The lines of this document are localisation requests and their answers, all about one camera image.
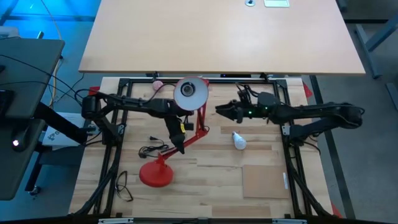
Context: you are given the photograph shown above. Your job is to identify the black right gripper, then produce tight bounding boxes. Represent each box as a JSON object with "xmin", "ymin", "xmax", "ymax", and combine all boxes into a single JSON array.
[{"xmin": 215, "ymin": 98, "xmax": 269, "ymax": 124}]

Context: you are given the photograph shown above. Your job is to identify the grey metal desk leg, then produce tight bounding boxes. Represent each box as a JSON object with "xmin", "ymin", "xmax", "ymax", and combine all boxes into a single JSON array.
[
  {"xmin": 385, "ymin": 82, "xmax": 398, "ymax": 112},
  {"xmin": 337, "ymin": 0, "xmax": 398, "ymax": 80}
]

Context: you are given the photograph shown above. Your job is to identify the brown cardboard sheet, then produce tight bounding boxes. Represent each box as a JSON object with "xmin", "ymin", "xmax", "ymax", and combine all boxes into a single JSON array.
[{"xmin": 242, "ymin": 164, "xmax": 291, "ymax": 200}]

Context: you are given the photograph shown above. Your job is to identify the silver metal bracket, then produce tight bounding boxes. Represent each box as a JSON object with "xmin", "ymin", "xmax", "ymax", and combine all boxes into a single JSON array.
[
  {"xmin": 271, "ymin": 218, "xmax": 308, "ymax": 224},
  {"xmin": 98, "ymin": 217, "xmax": 135, "ymax": 224}
]

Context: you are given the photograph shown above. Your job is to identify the white lightbulb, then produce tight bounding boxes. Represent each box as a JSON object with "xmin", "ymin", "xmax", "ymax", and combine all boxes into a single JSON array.
[{"xmin": 231, "ymin": 131, "xmax": 248, "ymax": 151}]

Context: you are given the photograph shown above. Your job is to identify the black lamp power cord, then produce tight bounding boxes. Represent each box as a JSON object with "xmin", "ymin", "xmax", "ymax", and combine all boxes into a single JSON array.
[{"xmin": 137, "ymin": 134, "xmax": 171, "ymax": 159}]

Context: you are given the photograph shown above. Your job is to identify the small black box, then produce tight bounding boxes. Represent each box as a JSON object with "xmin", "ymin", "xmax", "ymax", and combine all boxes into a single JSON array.
[{"xmin": 220, "ymin": 73, "xmax": 252, "ymax": 79}]

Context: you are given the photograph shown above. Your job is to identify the black computer mouse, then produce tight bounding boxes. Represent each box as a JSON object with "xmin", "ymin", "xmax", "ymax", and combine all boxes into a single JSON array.
[{"xmin": 11, "ymin": 128, "xmax": 31, "ymax": 153}]

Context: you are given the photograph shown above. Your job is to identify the black side desk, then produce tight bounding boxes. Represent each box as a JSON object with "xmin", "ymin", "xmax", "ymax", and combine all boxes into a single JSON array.
[{"xmin": 0, "ymin": 39, "xmax": 66, "ymax": 202}]

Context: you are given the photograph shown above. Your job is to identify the light wood desk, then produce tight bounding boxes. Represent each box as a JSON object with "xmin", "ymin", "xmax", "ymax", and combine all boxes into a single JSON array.
[{"xmin": 78, "ymin": 0, "xmax": 366, "ymax": 77}]

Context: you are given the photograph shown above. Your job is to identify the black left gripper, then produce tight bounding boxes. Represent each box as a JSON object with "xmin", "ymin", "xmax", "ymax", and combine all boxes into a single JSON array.
[{"xmin": 163, "ymin": 113, "xmax": 187, "ymax": 156}]

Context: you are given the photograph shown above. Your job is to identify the thin black cable loop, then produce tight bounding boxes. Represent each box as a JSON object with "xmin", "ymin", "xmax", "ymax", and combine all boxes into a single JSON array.
[{"xmin": 115, "ymin": 170, "xmax": 135, "ymax": 203}]

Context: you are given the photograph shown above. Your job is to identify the white printed box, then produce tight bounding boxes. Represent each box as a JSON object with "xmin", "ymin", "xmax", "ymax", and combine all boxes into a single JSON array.
[{"xmin": 41, "ymin": 111, "xmax": 91, "ymax": 147}]

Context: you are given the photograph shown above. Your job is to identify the yellow cable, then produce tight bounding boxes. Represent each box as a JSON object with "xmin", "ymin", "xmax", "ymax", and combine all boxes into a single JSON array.
[{"xmin": 39, "ymin": 0, "xmax": 63, "ymax": 108}]

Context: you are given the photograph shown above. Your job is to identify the black floor strip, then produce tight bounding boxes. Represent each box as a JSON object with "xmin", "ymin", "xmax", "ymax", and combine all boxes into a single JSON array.
[{"xmin": 309, "ymin": 74, "xmax": 357, "ymax": 220}]

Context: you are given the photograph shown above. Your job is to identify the red desk lamp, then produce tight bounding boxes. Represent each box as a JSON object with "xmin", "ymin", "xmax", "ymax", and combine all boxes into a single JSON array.
[{"xmin": 139, "ymin": 76, "xmax": 211, "ymax": 189}]

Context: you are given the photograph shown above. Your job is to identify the black slanted support beam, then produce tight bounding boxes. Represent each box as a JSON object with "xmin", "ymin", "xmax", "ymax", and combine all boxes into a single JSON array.
[{"xmin": 32, "ymin": 101, "xmax": 90, "ymax": 146}]

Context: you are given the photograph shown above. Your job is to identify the black aluminium frame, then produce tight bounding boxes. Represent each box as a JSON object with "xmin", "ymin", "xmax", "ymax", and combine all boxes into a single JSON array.
[{"xmin": 68, "ymin": 72, "xmax": 335, "ymax": 218}]

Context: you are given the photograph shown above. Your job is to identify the black flat device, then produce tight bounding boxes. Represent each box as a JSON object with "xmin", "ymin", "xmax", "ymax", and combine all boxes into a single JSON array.
[{"xmin": 0, "ymin": 89, "xmax": 15, "ymax": 118}]

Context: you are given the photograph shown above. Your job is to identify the white rectangular desk plate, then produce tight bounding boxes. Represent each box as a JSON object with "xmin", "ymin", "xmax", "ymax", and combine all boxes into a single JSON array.
[{"xmin": 263, "ymin": 0, "xmax": 290, "ymax": 8}]

